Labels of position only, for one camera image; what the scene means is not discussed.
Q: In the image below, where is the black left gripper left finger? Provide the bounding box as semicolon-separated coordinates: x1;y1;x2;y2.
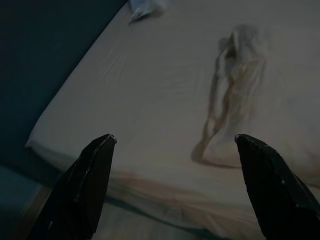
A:
27;133;117;240

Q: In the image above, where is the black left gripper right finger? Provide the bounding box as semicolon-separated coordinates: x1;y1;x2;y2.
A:
234;133;320;240

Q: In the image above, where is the white pillow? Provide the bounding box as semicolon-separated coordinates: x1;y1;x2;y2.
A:
191;23;320;188

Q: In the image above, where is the blue upholstered headboard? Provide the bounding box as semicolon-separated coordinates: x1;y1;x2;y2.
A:
0;0;129;176

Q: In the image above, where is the white blue crumpled cloth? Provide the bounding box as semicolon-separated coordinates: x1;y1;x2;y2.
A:
128;0;166;25

